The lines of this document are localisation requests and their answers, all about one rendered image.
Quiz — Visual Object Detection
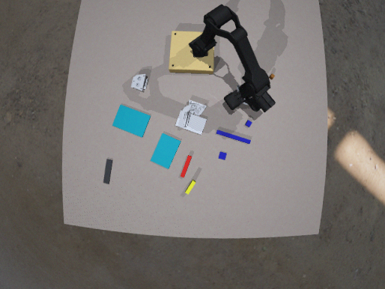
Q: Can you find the red rectangular block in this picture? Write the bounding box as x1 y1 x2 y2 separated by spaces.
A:
181 155 192 178

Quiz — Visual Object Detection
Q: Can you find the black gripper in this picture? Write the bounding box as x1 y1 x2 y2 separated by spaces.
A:
224 84 252 110

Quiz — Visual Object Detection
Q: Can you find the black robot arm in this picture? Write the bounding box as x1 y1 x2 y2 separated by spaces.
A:
188 4 276 112

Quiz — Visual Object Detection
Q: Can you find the dark grey flat bar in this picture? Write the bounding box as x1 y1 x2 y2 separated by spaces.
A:
103 159 112 184

